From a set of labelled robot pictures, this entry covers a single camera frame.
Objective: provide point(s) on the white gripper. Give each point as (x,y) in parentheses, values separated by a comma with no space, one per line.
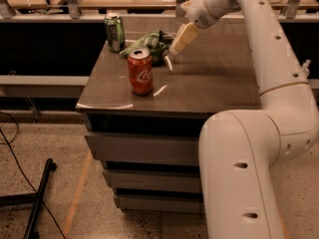
(198,11)

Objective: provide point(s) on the green jalapeno chip bag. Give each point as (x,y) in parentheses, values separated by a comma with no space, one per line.
(157,42)

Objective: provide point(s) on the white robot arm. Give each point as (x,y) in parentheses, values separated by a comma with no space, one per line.
(237,148)

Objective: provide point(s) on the red Coca-Cola can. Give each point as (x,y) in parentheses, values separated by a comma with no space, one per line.
(140,71)

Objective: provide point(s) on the green soda can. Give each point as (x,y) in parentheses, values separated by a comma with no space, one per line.
(115,32)

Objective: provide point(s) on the grey drawer cabinet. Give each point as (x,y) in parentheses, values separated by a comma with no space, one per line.
(148,145)

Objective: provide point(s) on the black stand leg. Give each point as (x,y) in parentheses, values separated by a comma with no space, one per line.
(35,199)

